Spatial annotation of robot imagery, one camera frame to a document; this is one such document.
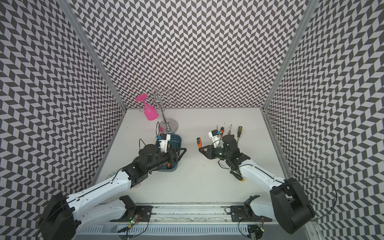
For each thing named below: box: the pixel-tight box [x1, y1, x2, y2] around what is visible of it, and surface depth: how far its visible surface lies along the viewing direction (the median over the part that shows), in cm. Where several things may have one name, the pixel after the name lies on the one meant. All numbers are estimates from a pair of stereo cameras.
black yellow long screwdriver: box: [229, 170, 245, 182], surface depth 86 cm
